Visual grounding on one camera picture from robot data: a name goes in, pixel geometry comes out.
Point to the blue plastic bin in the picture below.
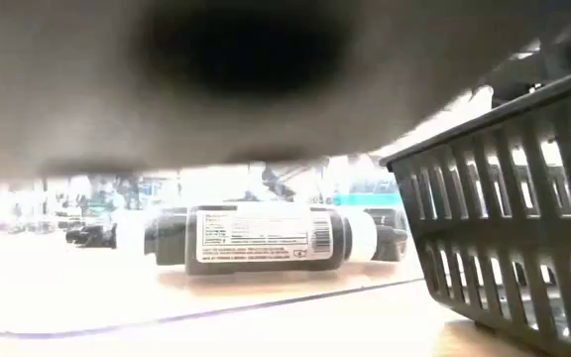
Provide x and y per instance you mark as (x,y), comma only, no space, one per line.
(370,199)

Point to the pink frosted donut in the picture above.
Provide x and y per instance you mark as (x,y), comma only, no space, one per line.
(67,99)

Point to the clear plastic bin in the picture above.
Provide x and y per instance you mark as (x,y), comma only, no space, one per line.
(92,307)

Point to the black slotted plastic basket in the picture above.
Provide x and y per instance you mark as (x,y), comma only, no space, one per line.
(489,227)

